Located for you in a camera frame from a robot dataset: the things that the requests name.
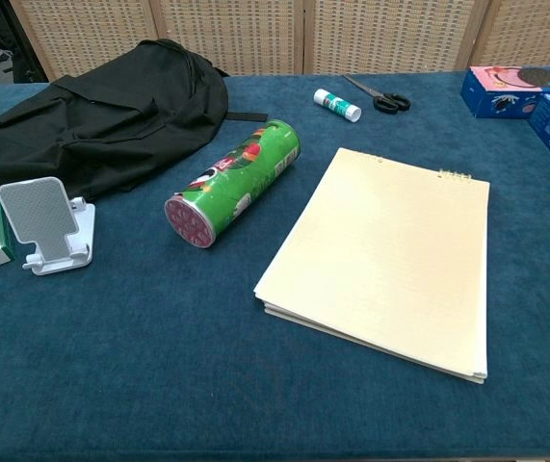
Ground black backpack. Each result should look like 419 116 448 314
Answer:
0 38 268 203

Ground cream spiral notebook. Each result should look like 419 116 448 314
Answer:
253 146 491 386

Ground black scissors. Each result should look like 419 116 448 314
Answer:
343 74 412 116

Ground green chips can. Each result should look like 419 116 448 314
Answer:
163 118 302 250

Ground blue and pink cookie box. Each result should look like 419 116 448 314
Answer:
460 65 550 119

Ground white glue stick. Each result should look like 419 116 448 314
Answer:
312 88 363 123

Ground woven folding screen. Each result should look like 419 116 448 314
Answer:
8 0 550 82

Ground blue table cloth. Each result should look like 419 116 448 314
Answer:
0 70 550 462

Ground white phone stand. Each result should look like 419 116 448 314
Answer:
0 175 97 277

